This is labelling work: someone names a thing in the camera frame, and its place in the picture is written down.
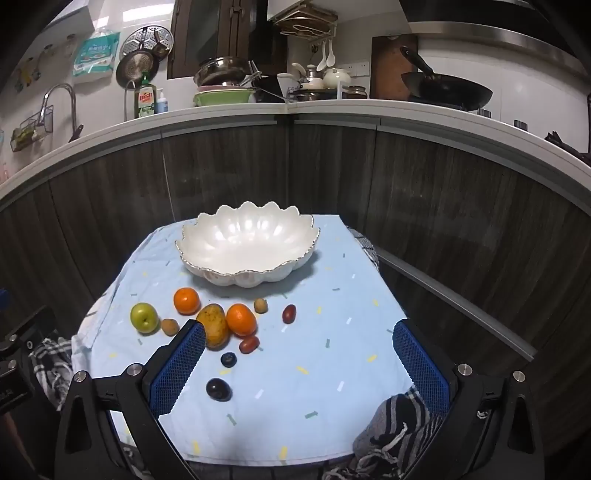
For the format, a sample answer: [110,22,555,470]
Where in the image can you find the kitchen counter cabinet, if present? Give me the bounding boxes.
[0,99,591,462]

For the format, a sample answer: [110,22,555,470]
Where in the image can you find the chrome kitchen faucet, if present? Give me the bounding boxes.
[44,84,84,139]

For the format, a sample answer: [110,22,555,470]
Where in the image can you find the dark purple plum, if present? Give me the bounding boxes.
[206,378,233,402]

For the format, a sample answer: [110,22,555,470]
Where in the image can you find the dark wood window frame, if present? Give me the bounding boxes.
[167,0,287,79]

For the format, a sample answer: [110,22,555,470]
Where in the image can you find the brown cutting board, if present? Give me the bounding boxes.
[370,34,421,100]

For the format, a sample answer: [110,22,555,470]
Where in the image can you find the light blue patterned tablecloth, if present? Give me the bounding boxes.
[71,213,444,464]

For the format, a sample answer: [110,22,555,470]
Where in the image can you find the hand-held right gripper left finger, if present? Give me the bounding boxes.
[54,319,207,480]

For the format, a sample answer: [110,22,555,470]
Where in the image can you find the orange tangerine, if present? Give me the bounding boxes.
[226,303,257,337]
[173,287,201,316]

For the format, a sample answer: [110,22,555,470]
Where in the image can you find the green basin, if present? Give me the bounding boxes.
[193,88,257,107]

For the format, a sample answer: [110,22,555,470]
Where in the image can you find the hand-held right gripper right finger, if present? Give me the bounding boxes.
[392,318,543,480]

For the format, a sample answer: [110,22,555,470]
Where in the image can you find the green dish soap bottle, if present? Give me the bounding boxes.
[135,71,155,118]

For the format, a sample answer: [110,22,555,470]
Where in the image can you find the hanging plastic bag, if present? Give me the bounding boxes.
[72,28,121,84]

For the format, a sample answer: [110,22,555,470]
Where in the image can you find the hanging frying pan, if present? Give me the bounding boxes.
[115,48,160,89]

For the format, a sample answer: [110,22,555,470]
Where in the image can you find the black wire sink caddy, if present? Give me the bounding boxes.
[10,105,54,152]

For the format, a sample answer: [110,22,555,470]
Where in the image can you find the yellow mango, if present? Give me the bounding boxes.
[196,304,230,350]

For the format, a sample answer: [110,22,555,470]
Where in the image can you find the wall-mounted storage rack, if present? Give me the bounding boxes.
[268,0,338,38]

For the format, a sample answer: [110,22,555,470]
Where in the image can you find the round metal steamer rack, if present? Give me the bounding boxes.
[120,25,174,61]

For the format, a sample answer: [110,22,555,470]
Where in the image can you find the white patterned mug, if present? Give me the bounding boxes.
[276,72,301,95]

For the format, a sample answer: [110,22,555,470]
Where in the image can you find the black wok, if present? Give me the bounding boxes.
[399,46,494,112]

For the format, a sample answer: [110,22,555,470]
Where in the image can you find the wall sticker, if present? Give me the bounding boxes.
[14,44,54,93]

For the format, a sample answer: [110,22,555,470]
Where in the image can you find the stainless steel pot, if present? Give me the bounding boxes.
[194,56,250,88]

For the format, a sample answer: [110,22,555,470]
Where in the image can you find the grey metal bar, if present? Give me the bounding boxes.
[379,251,539,361]

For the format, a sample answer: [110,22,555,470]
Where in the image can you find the green apple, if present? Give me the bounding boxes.
[130,302,160,334]

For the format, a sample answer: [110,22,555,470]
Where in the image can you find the white teapot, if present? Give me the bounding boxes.
[322,67,352,90]

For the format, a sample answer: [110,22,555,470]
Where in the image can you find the white scalloped ceramic bowl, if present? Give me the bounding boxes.
[174,200,321,289]

